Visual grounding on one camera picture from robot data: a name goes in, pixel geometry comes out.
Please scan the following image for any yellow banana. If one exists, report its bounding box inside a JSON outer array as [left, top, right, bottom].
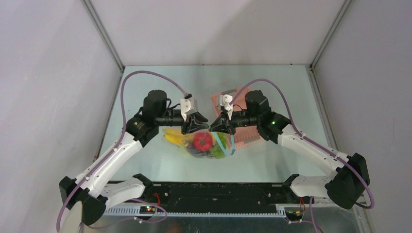
[[163, 129, 194, 148]]

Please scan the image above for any red tomato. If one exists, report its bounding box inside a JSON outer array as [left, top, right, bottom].
[[192, 132, 213, 151]]

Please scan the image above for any clear zip top bag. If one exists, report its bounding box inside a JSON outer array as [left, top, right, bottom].
[[162, 127, 236, 159]]

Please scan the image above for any green grapes bunch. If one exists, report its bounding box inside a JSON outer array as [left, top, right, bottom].
[[210, 133, 227, 159]]

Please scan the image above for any dark purple eggplant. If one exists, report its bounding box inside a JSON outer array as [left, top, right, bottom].
[[186, 143, 210, 158]]

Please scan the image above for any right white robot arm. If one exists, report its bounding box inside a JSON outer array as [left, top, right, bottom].
[[209, 90, 370, 209]]

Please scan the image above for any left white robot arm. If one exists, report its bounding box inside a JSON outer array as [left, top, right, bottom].
[[59, 90, 208, 226]]

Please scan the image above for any pink plastic basket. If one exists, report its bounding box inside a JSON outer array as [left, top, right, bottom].
[[210, 87, 262, 148]]

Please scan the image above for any left circuit board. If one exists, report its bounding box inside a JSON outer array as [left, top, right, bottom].
[[139, 205, 157, 215]]

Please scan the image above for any circuit board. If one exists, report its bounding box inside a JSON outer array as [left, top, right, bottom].
[[285, 211, 305, 224], [139, 205, 157, 215]]

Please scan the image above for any right circuit board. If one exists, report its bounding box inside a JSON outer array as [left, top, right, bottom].
[[285, 211, 305, 224]]

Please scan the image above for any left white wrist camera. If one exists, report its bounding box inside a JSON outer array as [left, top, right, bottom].
[[180, 94, 198, 120]]

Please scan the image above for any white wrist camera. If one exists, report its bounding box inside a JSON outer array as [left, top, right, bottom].
[[217, 94, 233, 120], [180, 94, 198, 120]]

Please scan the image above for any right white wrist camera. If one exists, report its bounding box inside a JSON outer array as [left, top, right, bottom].
[[217, 94, 233, 120]]

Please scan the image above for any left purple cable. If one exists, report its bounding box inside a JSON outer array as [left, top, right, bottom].
[[56, 71, 190, 233]]

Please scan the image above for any purple cable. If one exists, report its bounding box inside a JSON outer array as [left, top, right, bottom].
[[230, 79, 375, 233], [56, 71, 190, 233]]

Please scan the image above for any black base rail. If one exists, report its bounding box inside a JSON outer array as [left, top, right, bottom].
[[140, 182, 309, 214]]

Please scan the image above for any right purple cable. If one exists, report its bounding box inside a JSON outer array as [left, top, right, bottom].
[[230, 79, 375, 233]]

